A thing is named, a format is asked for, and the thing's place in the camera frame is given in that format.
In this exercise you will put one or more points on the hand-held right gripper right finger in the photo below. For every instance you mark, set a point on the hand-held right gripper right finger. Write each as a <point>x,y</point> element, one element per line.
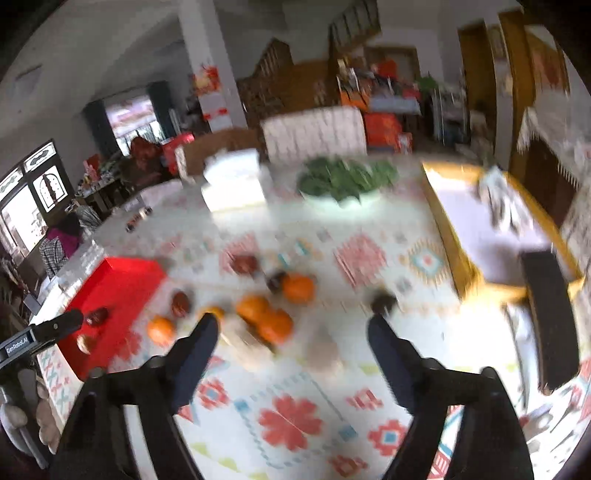
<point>392,364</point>

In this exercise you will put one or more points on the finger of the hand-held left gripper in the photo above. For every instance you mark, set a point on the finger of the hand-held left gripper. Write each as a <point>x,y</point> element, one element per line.
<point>57,325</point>

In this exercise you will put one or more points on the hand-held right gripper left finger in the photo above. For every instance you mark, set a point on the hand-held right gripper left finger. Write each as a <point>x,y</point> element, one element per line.
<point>198,360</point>

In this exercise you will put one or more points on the dark brown water chestnut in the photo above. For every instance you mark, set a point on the dark brown water chestnut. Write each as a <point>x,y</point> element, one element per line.
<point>95,316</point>
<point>384,302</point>
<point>86,345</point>
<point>277,281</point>
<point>244,264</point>
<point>181,303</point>

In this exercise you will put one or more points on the orange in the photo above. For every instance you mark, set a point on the orange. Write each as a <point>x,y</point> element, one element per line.
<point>276,327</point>
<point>161,330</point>
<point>253,308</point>
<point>213,313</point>
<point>298,288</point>

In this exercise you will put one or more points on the pale sugarcane piece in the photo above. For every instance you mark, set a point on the pale sugarcane piece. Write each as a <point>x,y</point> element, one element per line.
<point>247,348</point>
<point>323,355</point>

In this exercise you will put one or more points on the red cardboard tray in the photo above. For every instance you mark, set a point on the red cardboard tray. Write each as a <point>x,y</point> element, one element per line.
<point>124,286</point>

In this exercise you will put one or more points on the person's left hand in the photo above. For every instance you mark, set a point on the person's left hand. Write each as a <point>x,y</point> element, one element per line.
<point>46,415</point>

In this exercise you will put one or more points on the patterned tablecloth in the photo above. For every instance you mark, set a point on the patterned tablecloth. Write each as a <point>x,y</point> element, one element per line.
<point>351,323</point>

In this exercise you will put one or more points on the dark framed window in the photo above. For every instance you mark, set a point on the dark framed window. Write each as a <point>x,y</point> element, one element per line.
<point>51,189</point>

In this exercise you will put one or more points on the gold cardboard tray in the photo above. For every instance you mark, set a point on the gold cardboard tray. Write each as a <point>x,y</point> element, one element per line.
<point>443,221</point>

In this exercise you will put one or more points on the black rectangular object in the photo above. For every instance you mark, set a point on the black rectangular object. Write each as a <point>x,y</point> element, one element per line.
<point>551,318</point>

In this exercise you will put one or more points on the white tissue box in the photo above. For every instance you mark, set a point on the white tissue box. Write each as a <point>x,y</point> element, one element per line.
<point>235,180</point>

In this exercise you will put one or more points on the white oval plate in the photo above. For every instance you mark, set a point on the white oval plate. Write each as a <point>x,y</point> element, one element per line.
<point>314,196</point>

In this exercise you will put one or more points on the green leafy vegetables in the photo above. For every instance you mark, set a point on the green leafy vegetables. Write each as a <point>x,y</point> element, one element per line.
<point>346,177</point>

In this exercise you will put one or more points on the pale grey lumpy object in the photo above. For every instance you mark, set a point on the pale grey lumpy object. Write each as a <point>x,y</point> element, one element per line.
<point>503,198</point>

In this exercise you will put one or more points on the dark curtain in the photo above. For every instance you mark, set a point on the dark curtain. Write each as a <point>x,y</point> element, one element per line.
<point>162,108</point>
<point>99,124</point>

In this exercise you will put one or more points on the red gift box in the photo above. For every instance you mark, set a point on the red gift box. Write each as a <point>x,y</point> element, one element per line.
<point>178,147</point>

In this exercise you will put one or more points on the brown chair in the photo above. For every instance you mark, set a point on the brown chair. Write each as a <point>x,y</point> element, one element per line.
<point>217,143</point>

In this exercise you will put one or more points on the checked chair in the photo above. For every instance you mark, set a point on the checked chair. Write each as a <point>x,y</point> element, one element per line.
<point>314,134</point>

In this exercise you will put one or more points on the square ceiling light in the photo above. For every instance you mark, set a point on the square ceiling light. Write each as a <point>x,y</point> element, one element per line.
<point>27,74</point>

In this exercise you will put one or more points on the white metal rack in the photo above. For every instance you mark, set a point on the white metal rack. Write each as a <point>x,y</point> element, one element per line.
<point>450,115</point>

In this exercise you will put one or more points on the blue checked cloth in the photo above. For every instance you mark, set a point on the blue checked cloth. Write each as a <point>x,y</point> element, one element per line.
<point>395,106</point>

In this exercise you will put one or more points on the wooden door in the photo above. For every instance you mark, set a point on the wooden door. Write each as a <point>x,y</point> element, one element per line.
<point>475,83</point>

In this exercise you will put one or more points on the wooden staircase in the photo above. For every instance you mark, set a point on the wooden staircase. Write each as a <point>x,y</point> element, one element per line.
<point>277,69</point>

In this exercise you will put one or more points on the red wall calendar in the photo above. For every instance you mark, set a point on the red wall calendar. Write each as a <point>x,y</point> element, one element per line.
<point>210,92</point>

